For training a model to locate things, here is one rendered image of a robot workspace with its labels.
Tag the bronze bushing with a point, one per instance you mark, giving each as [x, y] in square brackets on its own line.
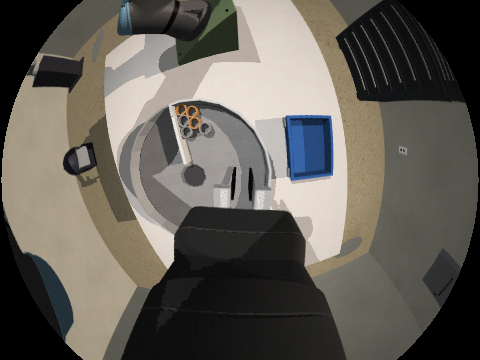
[177, 110]
[191, 122]
[189, 109]

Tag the blue crate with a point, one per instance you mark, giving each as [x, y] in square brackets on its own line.
[312, 153]

